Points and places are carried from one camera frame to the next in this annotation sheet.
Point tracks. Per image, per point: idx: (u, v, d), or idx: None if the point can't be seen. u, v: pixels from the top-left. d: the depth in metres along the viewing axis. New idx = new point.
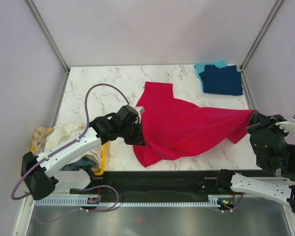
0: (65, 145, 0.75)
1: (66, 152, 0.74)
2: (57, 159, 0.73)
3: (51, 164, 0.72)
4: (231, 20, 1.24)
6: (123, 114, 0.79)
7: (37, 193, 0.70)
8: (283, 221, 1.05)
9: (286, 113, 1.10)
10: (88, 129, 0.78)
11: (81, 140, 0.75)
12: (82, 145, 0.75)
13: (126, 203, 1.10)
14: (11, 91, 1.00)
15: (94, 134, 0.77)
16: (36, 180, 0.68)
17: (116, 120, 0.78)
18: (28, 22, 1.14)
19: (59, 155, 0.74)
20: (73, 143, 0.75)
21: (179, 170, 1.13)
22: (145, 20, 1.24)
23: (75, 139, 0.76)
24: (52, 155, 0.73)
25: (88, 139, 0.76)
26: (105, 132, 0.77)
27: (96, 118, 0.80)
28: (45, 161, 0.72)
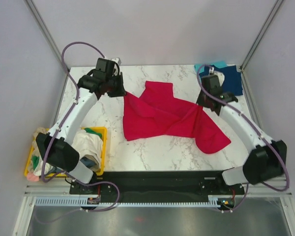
0: (69, 111, 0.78)
1: (72, 117, 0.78)
2: (68, 125, 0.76)
3: (67, 131, 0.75)
4: (230, 20, 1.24)
6: (103, 66, 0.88)
7: (68, 164, 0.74)
8: (284, 221, 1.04)
9: (286, 113, 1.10)
10: (79, 91, 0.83)
11: (79, 101, 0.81)
12: (83, 105, 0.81)
13: (125, 203, 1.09)
14: (11, 91, 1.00)
15: (87, 92, 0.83)
16: (60, 151, 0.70)
17: (100, 73, 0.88)
18: (28, 22, 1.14)
19: (68, 121, 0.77)
20: (73, 107, 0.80)
21: (179, 170, 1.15)
22: (144, 20, 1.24)
23: (74, 103, 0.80)
24: (62, 124, 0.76)
25: (84, 98, 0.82)
26: (96, 85, 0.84)
27: (80, 79, 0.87)
28: (59, 132, 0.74)
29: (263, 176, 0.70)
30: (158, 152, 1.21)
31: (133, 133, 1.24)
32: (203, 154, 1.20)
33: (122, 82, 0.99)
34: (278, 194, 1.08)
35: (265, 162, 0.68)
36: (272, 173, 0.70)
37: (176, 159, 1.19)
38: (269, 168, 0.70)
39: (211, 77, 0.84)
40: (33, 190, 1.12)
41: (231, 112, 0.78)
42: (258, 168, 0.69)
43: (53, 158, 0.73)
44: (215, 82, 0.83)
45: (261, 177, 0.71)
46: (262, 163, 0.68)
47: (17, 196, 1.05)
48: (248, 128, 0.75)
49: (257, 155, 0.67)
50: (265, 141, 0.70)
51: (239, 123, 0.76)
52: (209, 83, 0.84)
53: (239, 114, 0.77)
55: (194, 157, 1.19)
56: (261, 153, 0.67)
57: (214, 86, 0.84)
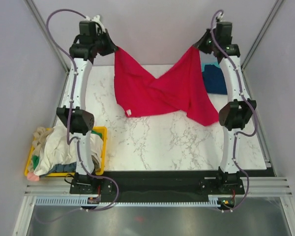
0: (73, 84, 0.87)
1: (78, 86, 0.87)
2: (78, 95, 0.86)
3: (78, 100, 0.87)
4: (230, 20, 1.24)
6: (87, 31, 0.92)
7: (87, 125, 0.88)
8: (284, 221, 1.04)
9: (286, 112, 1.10)
10: (74, 61, 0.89)
11: (78, 71, 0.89)
12: (83, 73, 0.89)
13: (123, 203, 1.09)
14: (11, 91, 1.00)
15: (82, 60, 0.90)
16: (80, 117, 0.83)
17: (86, 38, 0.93)
18: (28, 22, 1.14)
19: (76, 91, 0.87)
20: (75, 78, 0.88)
21: (179, 170, 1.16)
22: (144, 20, 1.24)
23: (75, 74, 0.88)
24: (72, 95, 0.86)
25: (83, 67, 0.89)
26: (88, 51, 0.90)
27: (71, 50, 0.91)
28: (73, 103, 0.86)
29: (230, 123, 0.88)
30: (158, 152, 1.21)
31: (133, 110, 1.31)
32: (203, 154, 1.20)
33: (108, 39, 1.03)
34: (278, 194, 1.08)
35: (236, 112, 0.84)
36: (238, 122, 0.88)
37: (175, 159, 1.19)
38: (237, 118, 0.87)
39: (225, 25, 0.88)
40: (33, 189, 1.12)
41: (229, 65, 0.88)
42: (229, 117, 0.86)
43: (75, 123, 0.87)
44: (227, 33, 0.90)
45: (227, 124, 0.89)
46: (232, 114, 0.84)
47: (17, 195, 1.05)
48: (235, 82, 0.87)
49: (231, 106, 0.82)
50: (243, 97, 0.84)
51: (230, 76, 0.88)
52: (221, 30, 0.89)
53: (234, 69, 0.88)
55: (194, 157, 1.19)
56: (235, 105, 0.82)
57: (225, 35, 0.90)
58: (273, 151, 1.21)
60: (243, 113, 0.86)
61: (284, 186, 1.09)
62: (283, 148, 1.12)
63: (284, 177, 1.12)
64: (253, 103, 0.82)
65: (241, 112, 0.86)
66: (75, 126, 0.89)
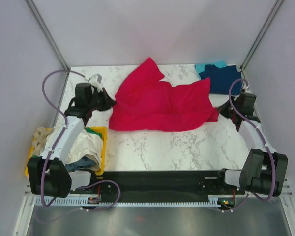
0: (60, 135, 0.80)
1: (64, 138, 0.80)
2: (60, 147, 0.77)
3: (60, 151, 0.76)
4: (231, 20, 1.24)
6: (82, 95, 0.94)
7: (62, 186, 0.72)
8: (284, 221, 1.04)
9: (286, 112, 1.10)
10: (67, 118, 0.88)
11: (69, 126, 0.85)
12: (73, 129, 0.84)
13: (123, 203, 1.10)
14: (11, 91, 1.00)
15: (74, 118, 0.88)
16: (55, 172, 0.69)
17: (81, 101, 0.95)
18: (28, 22, 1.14)
19: (60, 143, 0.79)
20: (64, 131, 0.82)
21: (179, 170, 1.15)
22: (144, 20, 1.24)
23: (64, 128, 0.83)
24: (54, 146, 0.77)
25: (73, 123, 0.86)
26: (82, 113, 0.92)
27: (66, 111, 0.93)
28: (52, 153, 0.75)
29: (253, 184, 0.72)
30: (158, 152, 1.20)
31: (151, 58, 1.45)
32: (203, 154, 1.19)
33: (105, 96, 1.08)
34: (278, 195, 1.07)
35: (260, 167, 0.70)
36: (267, 189, 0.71)
37: (175, 159, 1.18)
38: (263, 182, 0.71)
39: (248, 97, 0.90)
40: None
41: (248, 127, 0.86)
42: (253, 170, 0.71)
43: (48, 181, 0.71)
44: (249, 103, 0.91)
45: (250, 185, 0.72)
46: (255, 167, 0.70)
47: (17, 196, 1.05)
48: (257, 138, 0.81)
49: (253, 156, 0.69)
50: (267, 149, 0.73)
51: (251, 134, 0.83)
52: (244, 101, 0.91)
53: (254, 128, 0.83)
55: (194, 157, 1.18)
56: (257, 155, 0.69)
57: (247, 105, 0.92)
58: None
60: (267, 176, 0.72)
61: (284, 186, 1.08)
62: (283, 148, 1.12)
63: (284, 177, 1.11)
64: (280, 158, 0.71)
65: (264, 173, 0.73)
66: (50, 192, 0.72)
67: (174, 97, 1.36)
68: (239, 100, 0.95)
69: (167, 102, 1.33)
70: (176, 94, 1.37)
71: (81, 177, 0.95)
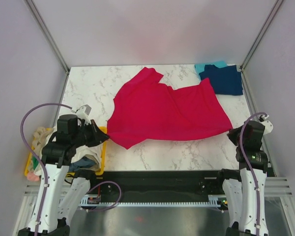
0: (42, 201, 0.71)
1: (47, 202, 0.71)
2: (47, 214, 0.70)
3: (47, 221, 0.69)
4: (230, 20, 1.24)
6: (66, 129, 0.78)
7: None
8: (283, 221, 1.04)
9: (286, 112, 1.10)
10: (46, 169, 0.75)
11: (50, 183, 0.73)
12: (55, 185, 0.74)
13: (123, 203, 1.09)
14: (11, 90, 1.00)
15: (55, 168, 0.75)
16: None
17: (64, 137, 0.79)
18: (28, 22, 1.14)
19: (45, 207, 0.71)
20: (45, 192, 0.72)
21: (178, 170, 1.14)
22: (144, 19, 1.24)
23: (44, 187, 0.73)
24: (40, 214, 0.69)
25: (55, 177, 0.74)
26: (63, 155, 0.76)
27: (42, 152, 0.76)
28: (39, 224, 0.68)
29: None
30: (158, 152, 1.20)
31: (146, 68, 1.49)
32: (203, 154, 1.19)
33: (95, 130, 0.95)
34: (278, 195, 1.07)
35: None
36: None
37: (175, 159, 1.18)
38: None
39: (256, 131, 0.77)
40: (33, 190, 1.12)
41: (250, 175, 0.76)
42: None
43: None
44: (256, 137, 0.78)
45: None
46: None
47: (17, 196, 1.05)
48: (253, 205, 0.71)
49: None
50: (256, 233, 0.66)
51: (250, 195, 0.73)
52: (250, 134, 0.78)
53: (255, 189, 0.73)
55: (194, 157, 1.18)
56: None
57: (253, 139, 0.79)
58: (273, 151, 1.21)
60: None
61: (284, 186, 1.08)
62: (283, 149, 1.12)
63: (284, 177, 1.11)
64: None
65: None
66: None
67: (178, 102, 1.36)
68: (246, 131, 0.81)
69: (172, 107, 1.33)
70: (180, 99, 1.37)
71: (80, 192, 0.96)
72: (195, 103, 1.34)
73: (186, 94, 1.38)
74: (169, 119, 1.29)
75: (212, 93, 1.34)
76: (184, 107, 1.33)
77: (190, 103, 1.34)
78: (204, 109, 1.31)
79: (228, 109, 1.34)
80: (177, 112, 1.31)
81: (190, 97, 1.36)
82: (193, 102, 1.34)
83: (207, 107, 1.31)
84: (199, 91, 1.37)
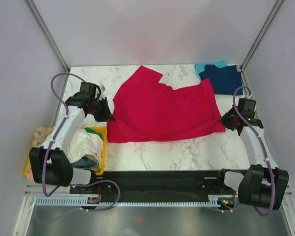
0: (60, 126, 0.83)
1: (64, 130, 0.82)
2: (62, 137, 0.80)
3: (61, 142, 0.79)
4: (230, 20, 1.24)
6: (86, 88, 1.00)
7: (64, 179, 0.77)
8: (284, 221, 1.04)
9: (286, 112, 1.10)
10: (68, 109, 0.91)
11: (69, 116, 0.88)
12: (73, 119, 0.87)
13: (123, 203, 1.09)
14: (10, 91, 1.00)
15: (76, 108, 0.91)
16: (57, 161, 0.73)
17: (85, 94, 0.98)
18: (28, 23, 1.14)
19: (61, 133, 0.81)
20: (65, 121, 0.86)
21: (178, 170, 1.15)
22: (144, 19, 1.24)
23: (65, 118, 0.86)
24: (56, 136, 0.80)
25: (74, 113, 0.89)
26: (83, 102, 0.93)
27: (68, 99, 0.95)
28: (53, 143, 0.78)
29: (251, 199, 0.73)
30: (158, 152, 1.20)
31: (143, 66, 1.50)
32: (203, 154, 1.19)
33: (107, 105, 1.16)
34: None
35: (259, 182, 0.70)
36: (264, 203, 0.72)
37: (176, 159, 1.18)
38: (263, 199, 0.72)
39: (248, 101, 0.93)
40: (33, 190, 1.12)
41: (250, 133, 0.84)
42: (253, 187, 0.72)
43: (48, 174, 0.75)
44: (250, 106, 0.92)
45: (249, 199, 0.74)
46: (256, 182, 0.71)
47: (17, 196, 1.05)
48: (258, 148, 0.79)
49: (254, 172, 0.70)
50: (268, 164, 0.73)
51: (253, 144, 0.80)
52: (243, 104, 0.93)
53: (256, 136, 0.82)
55: (194, 157, 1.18)
56: (257, 171, 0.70)
57: (248, 109, 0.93)
58: (273, 151, 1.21)
60: (267, 193, 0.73)
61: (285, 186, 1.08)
62: (283, 149, 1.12)
63: None
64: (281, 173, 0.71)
65: (265, 189, 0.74)
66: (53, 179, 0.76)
67: (178, 102, 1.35)
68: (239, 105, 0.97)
69: (172, 108, 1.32)
70: (180, 99, 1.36)
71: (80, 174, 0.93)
72: (195, 103, 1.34)
73: (186, 94, 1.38)
74: (169, 119, 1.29)
75: (212, 92, 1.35)
76: (184, 108, 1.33)
77: (189, 103, 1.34)
78: (204, 111, 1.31)
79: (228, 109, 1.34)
80: (177, 112, 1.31)
81: (189, 97, 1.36)
82: (193, 103, 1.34)
83: (207, 107, 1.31)
84: (199, 91, 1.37)
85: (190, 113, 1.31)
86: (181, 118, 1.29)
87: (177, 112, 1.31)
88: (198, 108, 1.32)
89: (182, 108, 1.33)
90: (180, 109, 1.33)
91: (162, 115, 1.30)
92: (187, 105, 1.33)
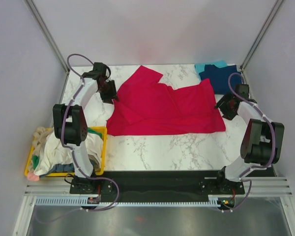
0: (78, 90, 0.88)
1: (81, 95, 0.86)
2: (79, 99, 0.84)
3: (80, 102, 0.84)
4: (231, 20, 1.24)
6: (99, 66, 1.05)
7: (80, 133, 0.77)
8: (283, 221, 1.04)
9: (286, 111, 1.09)
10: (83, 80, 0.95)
11: (86, 84, 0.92)
12: (88, 87, 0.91)
13: (122, 203, 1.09)
14: (10, 91, 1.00)
15: (90, 79, 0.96)
16: (77, 115, 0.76)
17: (97, 72, 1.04)
18: (28, 23, 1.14)
19: (79, 95, 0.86)
20: (81, 88, 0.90)
21: (179, 170, 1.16)
22: (144, 19, 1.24)
23: (82, 85, 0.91)
24: (75, 97, 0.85)
25: (89, 82, 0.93)
26: (97, 76, 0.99)
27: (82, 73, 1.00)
28: (73, 102, 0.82)
29: (254, 152, 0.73)
30: (158, 152, 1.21)
31: (143, 67, 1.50)
32: (203, 154, 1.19)
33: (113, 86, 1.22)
34: (278, 194, 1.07)
35: (259, 131, 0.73)
36: (266, 157, 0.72)
37: (176, 159, 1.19)
38: (265, 151, 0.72)
39: (242, 85, 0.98)
40: (33, 189, 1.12)
41: (247, 106, 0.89)
42: (253, 138, 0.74)
43: (67, 130, 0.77)
44: (244, 89, 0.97)
45: (251, 153, 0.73)
46: (256, 133, 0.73)
47: (17, 195, 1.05)
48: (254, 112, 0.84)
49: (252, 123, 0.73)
50: (265, 119, 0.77)
51: (250, 112, 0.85)
52: (238, 88, 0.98)
53: (252, 106, 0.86)
55: (194, 157, 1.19)
56: (256, 123, 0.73)
57: (243, 93, 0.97)
58: None
60: (268, 146, 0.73)
61: (284, 186, 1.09)
62: (283, 149, 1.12)
63: (284, 177, 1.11)
64: (278, 124, 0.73)
65: (265, 142, 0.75)
66: (70, 133, 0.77)
67: (178, 102, 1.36)
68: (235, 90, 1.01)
69: (172, 107, 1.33)
70: (180, 99, 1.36)
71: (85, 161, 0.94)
72: (195, 103, 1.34)
73: (186, 94, 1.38)
74: (169, 117, 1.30)
75: (212, 93, 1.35)
76: (184, 107, 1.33)
77: (189, 103, 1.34)
78: (204, 110, 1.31)
79: None
80: (177, 111, 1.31)
81: (189, 97, 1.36)
82: (193, 103, 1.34)
83: (207, 107, 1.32)
84: (199, 91, 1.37)
85: (190, 112, 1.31)
86: (181, 117, 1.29)
87: (177, 110, 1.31)
88: (198, 107, 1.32)
89: (182, 107, 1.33)
90: (179, 107, 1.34)
91: (161, 111, 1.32)
92: (187, 104, 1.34)
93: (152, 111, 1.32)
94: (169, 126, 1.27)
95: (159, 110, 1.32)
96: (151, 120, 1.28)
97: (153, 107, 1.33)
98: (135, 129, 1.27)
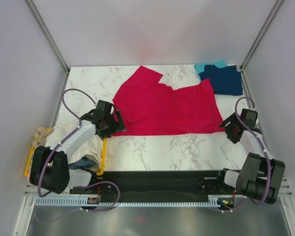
0: (71, 132, 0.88)
1: (73, 138, 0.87)
2: (69, 143, 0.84)
3: (67, 147, 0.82)
4: (231, 20, 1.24)
6: (103, 106, 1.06)
7: (59, 183, 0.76)
8: (283, 221, 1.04)
9: (286, 112, 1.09)
10: (82, 122, 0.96)
11: (81, 128, 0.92)
12: (83, 132, 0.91)
13: (124, 203, 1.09)
14: (10, 91, 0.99)
15: (90, 123, 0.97)
16: (59, 164, 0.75)
17: (100, 112, 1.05)
18: (28, 23, 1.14)
19: (69, 140, 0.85)
20: (75, 131, 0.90)
21: (178, 170, 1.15)
22: (144, 20, 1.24)
23: (76, 128, 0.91)
24: (64, 141, 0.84)
25: (86, 126, 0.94)
26: (97, 121, 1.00)
27: (83, 115, 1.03)
28: (60, 146, 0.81)
29: (248, 189, 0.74)
30: (158, 152, 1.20)
31: (143, 67, 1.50)
32: (203, 154, 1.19)
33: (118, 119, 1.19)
34: (278, 195, 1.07)
35: (256, 169, 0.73)
36: (260, 194, 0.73)
37: (175, 159, 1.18)
38: (259, 189, 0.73)
39: (250, 111, 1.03)
40: (33, 190, 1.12)
41: (250, 135, 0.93)
42: (249, 174, 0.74)
43: (45, 177, 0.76)
44: (251, 116, 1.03)
45: (246, 189, 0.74)
46: (252, 170, 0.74)
47: (17, 196, 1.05)
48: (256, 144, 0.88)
49: (250, 158, 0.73)
50: (265, 154, 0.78)
51: (252, 143, 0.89)
52: (246, 113, 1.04)
53: (255, 136, 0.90)
55: (194, 157, 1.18)
56: (255, 158, 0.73)
57: (249, 119, 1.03)
58: (273, 151, 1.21)
60: (263, 184, 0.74)
61: (284, 186, 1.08)
62: (283, 149, 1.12)
63: (284, 177, 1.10)
64: (278, 163, 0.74)
65: (260, 180, 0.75)
66: (47, 181, 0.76)
67: (178, 102, 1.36)
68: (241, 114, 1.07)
69: (171, 107, 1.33)
70: (180, 99, 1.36)
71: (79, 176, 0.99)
72: (195, 104, 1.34)
73: (186, 95, 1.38)
74: (168, 117, 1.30)
75: (212, 93, 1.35)
76: (184, 107, 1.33)
77: (189, 103, 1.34)
78: (205, 110, 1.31)
79: (228, 109, 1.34)
80: (177, 111, 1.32)
81: (190, 97, 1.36)
82: (193, 103, 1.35)
83: (207, 107, 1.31)
84: (199, 91, 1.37)
85: (190, 112, 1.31)
86: (181, 118, 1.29)
87: (177, 110, 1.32)
88: (198, 107, 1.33)
89: (182, 107, 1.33)
90: (179, 107, 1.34)
91: (161, 110, 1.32)
92: (187, 104, 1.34)
93: (153, 110, 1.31)
94: (169, 125, 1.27)
95: (160, 110, 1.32)
96: (151, 120, 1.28)
97: (153, 107, 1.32)
98: (135, 128, 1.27)
